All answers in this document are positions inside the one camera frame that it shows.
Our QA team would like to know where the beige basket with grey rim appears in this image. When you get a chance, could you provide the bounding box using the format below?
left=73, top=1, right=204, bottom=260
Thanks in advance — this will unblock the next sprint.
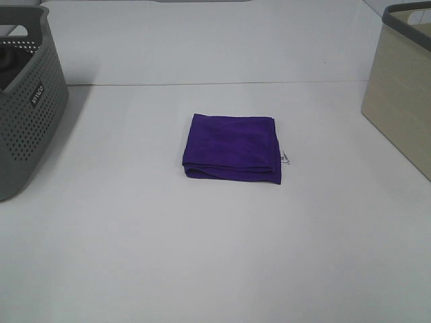
left=361, top=1, right=430, bottom=178

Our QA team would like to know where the purple towel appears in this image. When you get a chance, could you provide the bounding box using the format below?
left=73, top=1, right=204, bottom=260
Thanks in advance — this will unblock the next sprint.
left=183, top=114, right=282, bottom=185

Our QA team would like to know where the grey perforated plastic basket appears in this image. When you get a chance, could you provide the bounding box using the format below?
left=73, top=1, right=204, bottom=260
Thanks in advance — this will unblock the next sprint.
left=1, top=5, right=69, bottom=201

